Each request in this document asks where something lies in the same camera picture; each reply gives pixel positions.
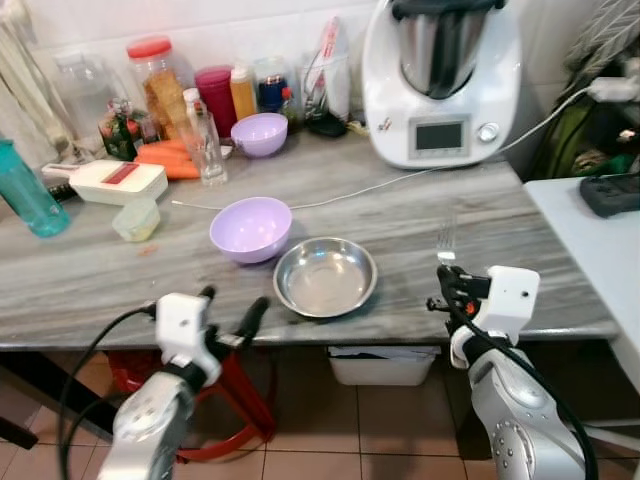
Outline white kitchen cooking machine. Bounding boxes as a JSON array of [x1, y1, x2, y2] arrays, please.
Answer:
[[362, 0, 524, 170]]

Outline red plastic stool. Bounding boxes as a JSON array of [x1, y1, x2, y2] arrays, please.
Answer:
[[105, 350, 280, 464]]

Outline yellow squeeze bottle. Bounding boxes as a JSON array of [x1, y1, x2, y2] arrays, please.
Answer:
[[230, 65, 259, 122]]

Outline small purple plastic bowl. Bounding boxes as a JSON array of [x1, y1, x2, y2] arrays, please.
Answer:
[[231, 113, 290, 159]]

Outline stainless steel bowl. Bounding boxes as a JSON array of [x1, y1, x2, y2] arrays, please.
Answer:
[[273, 237, 379, 319]]

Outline white and red pouch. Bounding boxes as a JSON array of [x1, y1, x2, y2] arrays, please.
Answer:
[[300, 17, 353, 127]]

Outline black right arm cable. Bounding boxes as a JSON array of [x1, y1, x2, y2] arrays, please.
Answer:
[[428, 296, 600, 480]]

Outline black flat electronic device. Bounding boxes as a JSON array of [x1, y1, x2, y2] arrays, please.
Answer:
[[579, 173, 640, 219]]

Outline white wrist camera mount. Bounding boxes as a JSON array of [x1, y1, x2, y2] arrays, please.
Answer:
[[450, 265, 541, 367], [155, 293, 223, 386]]

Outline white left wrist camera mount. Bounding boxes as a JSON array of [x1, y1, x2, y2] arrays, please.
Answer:
[[155, 293, 223, 386]]

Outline clear drinking glass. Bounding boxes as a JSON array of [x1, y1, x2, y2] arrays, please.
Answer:
[[186, 104, 229, 187]]

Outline green bag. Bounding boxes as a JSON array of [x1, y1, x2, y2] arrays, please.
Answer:
[[528, 95, 640, 181]]

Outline orange carrots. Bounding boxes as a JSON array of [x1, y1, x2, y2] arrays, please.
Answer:
[[134, 140, 201, 182]]

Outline white slicer with red stripe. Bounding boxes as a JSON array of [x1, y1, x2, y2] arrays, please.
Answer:
[[68, 160, 169, 207]]

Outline white power plug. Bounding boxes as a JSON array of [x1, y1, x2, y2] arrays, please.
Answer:
[[587, 75, 640, 104]]

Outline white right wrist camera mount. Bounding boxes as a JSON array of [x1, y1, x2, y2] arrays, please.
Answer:
[[450, 265, 541, 367]]

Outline small red capped bottle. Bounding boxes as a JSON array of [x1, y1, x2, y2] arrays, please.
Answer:
[[281, 88, 302, 127]]

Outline silver metal fork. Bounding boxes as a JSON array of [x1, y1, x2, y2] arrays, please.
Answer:
[[436, 215, 460, 266]]

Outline white plastic bin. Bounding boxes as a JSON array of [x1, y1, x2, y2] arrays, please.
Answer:
[[327, 346, 442, 388]]

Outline white power cable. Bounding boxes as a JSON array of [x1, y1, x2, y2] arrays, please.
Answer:
[[170, 86, 601, 212]]

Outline large clear plastic jar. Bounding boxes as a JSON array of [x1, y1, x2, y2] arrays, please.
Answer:
[[52, 50, 117, 141]]

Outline teal water bottle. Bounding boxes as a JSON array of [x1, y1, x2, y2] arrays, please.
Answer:
[[0, 138, 71, 238]]

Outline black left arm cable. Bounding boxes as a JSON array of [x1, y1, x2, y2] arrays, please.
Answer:
[[56, 304, 161, 480]]

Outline green and red packet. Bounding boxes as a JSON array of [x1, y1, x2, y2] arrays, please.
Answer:
[[99, 99, 147, 162]]

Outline large purple plastic bowl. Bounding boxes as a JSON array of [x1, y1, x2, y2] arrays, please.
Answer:
[[209, 197, 293, 265]]

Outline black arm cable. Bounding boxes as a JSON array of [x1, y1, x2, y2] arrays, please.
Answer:
[[428, 296, 600, 480], [56, 304, 161, 480]]

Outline magenta plastic canister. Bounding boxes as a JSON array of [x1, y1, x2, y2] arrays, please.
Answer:
[[195, 66, 239, 139]]

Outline red lidded food jar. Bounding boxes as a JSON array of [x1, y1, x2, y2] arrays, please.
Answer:
[[127, 36, 194, 142]]

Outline clear jar with blue label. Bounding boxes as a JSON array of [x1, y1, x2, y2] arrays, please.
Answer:
[[254, 57, 293, 114]]

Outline white side table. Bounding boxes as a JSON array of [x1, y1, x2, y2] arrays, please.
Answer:
[[524, 178, 640, 386]]

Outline small pale green container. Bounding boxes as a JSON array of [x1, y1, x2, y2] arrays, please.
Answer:
[[112, 198, 161, 243]]

